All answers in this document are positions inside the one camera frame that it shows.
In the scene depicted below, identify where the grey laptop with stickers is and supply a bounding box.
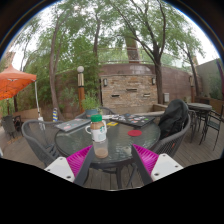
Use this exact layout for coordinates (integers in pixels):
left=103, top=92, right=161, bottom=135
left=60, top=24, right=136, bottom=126
left=54, top=118, right=92, bottom=133

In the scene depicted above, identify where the green-capped coffee drink bottle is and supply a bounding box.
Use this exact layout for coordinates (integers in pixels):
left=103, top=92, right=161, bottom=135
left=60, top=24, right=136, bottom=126
left=89, top=114, right=110, bottom=160

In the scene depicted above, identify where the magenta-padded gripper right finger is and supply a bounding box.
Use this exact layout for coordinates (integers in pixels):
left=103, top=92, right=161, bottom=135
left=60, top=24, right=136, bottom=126
left=130, top=143, right=184, bottom=186

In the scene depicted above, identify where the flat round red coaster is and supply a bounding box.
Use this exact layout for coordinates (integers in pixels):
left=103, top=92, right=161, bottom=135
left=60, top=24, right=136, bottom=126
left=127, top=129, right=143, bottom=138

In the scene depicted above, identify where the orange patio umbrella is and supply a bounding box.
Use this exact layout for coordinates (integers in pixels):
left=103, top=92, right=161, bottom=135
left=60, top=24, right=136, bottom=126
left=0, top=63, right=46, bottom=131

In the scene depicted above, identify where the blue and yellow striped bollard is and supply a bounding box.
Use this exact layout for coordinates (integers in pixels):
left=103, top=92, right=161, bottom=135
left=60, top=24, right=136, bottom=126
left=52, top=107, right=59, bottom=123

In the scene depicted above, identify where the black laptop with stickers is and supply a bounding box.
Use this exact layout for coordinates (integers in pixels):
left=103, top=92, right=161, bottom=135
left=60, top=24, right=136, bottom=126
left=109, top=113, right=156, bottom=128

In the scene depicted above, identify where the white printed paper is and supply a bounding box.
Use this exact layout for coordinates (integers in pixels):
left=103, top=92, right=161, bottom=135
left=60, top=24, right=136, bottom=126
left=101, top=114, right=121, bottom=120

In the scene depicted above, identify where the black jacket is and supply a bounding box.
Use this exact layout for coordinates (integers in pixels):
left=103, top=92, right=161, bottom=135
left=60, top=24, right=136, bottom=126
left=157, top=98, right=190, bottom=140

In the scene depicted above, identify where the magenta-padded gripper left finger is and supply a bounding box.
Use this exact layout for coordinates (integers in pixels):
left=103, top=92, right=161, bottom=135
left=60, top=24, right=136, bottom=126
left=44, top=144, right=98, bottom=187

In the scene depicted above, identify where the globe-topped lamp post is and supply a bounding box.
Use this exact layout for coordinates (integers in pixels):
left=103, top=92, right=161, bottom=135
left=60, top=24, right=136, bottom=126
left=76, top=65, right=86, bottom=114

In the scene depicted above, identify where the round dark patio table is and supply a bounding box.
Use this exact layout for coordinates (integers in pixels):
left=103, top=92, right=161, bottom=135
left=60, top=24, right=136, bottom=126
left=187, top=102, right=213, bottom=134

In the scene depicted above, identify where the dark patio chair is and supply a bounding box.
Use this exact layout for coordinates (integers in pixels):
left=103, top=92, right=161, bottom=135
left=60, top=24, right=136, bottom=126
left=0, top=114, right=23, bottom=139

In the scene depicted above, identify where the black metal chair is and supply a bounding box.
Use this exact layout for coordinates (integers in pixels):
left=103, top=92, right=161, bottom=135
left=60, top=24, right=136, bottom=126
left=198, top=104, right=224, bottom=151

